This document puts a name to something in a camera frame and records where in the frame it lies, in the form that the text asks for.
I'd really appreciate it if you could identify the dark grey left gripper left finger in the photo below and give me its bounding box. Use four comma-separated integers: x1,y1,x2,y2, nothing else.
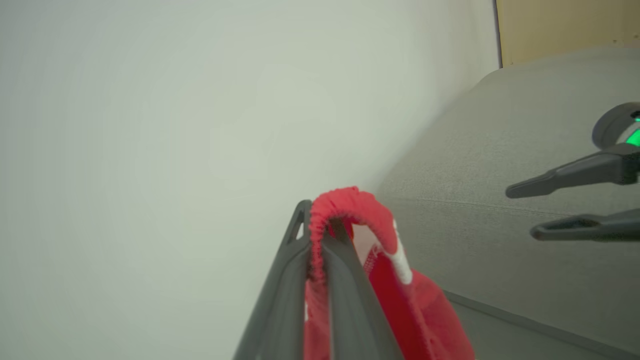
234,199,314,360

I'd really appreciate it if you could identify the grey fabric sofa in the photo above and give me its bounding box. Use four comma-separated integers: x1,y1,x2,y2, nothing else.
374,46,640,360

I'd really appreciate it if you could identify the grey right gripper green band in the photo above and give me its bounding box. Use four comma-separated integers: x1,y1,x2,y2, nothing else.
505,102,640,243

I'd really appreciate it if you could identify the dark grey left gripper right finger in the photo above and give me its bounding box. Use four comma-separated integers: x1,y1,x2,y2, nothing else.
321,219,404,360

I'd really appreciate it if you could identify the red and white clothing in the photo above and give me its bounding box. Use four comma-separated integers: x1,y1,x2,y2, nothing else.
302,186,476,360

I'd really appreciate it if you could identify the beige wooden panel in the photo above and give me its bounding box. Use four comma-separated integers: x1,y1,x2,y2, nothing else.
495,0,640,69

